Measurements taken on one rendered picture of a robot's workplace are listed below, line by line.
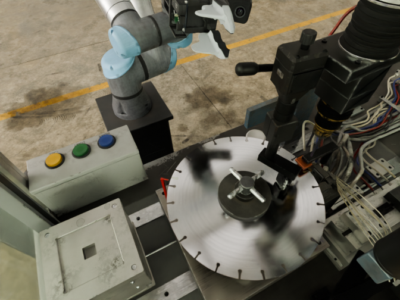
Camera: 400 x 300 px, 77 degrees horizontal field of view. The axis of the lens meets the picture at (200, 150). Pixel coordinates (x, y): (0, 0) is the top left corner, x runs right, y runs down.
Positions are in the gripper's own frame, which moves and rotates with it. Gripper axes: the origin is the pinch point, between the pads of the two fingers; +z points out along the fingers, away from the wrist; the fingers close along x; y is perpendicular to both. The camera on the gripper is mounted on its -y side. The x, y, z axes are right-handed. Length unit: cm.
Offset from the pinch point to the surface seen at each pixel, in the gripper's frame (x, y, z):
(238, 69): 0.0, 2.1, 8.3
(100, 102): -51, 25, -51
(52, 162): -37, 37, -11
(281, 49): 4.1, -2.2, 10.3
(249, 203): -25.0, -2.8, 17.8
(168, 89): -118, -28, -145
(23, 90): -138, 95, -189
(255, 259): -26.7, 0.1, 27.8
